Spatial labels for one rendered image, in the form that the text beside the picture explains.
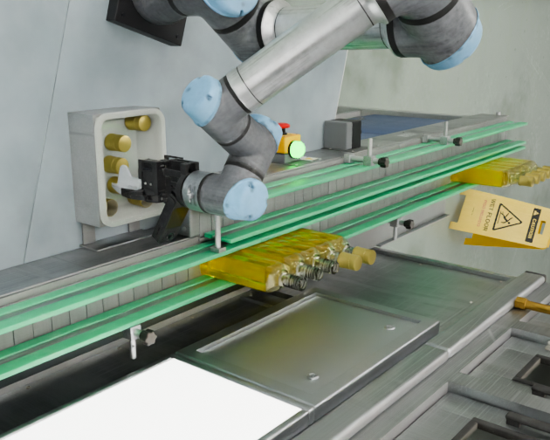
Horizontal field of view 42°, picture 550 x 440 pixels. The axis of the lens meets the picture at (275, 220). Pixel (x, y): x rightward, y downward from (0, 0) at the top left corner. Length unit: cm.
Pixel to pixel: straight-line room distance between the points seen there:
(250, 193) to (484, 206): 373
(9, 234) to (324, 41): 68
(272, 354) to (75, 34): 73
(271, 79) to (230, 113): 9
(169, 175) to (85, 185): 19
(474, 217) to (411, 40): 365
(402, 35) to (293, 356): 63
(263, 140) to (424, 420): 56
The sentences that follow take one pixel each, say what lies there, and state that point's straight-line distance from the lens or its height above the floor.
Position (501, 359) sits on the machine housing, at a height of 146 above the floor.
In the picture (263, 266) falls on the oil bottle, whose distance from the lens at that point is 145.
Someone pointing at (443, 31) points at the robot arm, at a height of 141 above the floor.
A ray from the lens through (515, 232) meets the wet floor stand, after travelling 481.
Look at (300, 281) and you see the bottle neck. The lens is 142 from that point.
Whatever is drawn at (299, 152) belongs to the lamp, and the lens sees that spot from 184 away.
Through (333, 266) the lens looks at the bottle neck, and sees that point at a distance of 151.
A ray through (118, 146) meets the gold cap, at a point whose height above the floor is 81.
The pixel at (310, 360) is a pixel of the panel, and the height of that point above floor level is 120.
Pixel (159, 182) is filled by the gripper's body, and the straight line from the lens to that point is 136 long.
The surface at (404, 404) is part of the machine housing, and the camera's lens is 132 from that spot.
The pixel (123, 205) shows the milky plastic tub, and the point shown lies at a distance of 154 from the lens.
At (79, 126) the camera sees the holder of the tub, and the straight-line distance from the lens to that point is 143.
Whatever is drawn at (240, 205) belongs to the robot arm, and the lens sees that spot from 122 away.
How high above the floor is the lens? 193
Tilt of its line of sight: 37 degrees down
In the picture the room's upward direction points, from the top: 101 degrees clockwise
